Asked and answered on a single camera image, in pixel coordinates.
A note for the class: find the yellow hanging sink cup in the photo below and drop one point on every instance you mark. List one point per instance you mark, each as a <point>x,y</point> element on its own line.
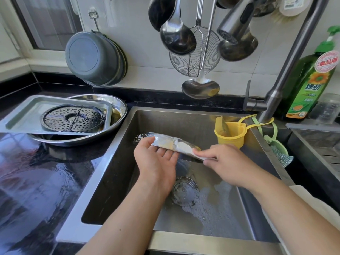
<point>229,135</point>

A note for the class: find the person's right forearm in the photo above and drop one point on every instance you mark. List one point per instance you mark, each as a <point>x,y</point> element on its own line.
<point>297,217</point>

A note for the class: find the round steel basin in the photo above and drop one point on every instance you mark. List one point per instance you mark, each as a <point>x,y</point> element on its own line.
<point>119,110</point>

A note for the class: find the rectangular steel tray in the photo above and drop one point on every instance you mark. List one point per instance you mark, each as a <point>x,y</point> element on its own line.
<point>21,116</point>

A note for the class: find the clear plastic cup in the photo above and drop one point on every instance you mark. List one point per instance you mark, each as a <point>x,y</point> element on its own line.
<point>327,110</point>

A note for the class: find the grey hanging basin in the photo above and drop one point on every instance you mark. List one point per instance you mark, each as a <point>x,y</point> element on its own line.
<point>91,60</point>

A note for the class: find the green dish soap bottle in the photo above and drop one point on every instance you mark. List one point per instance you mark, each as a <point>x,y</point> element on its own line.
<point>309,87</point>

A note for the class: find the person's left hand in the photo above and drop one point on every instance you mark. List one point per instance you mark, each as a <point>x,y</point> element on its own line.
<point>155,166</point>

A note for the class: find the person's left forearm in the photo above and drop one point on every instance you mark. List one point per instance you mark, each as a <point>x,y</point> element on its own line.
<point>127,225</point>

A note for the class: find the steel sink drain tray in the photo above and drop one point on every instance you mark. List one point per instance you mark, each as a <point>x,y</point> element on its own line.
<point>321,148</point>

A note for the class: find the steel soup ladle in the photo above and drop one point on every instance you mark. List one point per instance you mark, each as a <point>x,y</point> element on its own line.
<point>179,38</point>

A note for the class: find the white cleaning brush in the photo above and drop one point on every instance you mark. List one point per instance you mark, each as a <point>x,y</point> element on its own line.
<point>186,147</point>

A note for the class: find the green hanging sponge holder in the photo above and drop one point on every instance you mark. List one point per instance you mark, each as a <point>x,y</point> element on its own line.
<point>280,151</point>

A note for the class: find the stainless steel sink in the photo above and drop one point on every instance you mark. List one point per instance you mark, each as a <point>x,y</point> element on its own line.
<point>114,178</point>

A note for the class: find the round steel pan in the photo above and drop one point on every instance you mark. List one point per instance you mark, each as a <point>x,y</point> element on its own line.
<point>162,139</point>

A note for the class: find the person's right hand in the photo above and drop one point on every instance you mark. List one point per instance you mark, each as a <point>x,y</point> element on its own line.
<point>231,166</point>

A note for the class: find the white dish rag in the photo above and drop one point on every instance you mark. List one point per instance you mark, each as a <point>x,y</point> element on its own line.
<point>318,207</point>

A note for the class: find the white dish brush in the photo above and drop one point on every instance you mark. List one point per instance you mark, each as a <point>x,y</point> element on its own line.
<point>295,5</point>

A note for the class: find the dark green hanging basin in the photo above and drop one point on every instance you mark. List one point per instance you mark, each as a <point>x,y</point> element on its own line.
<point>124,62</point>

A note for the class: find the steel gooseneck faucet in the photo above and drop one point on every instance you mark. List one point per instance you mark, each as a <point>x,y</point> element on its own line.
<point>292,61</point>

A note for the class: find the black round steamer rack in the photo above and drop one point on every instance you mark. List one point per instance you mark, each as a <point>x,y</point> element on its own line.
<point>72,118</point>

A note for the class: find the steel wall hook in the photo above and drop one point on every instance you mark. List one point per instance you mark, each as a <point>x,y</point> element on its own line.
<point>93,18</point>

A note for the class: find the hanging steel ladles and skimmer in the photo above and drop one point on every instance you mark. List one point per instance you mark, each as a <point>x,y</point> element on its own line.
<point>159,13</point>

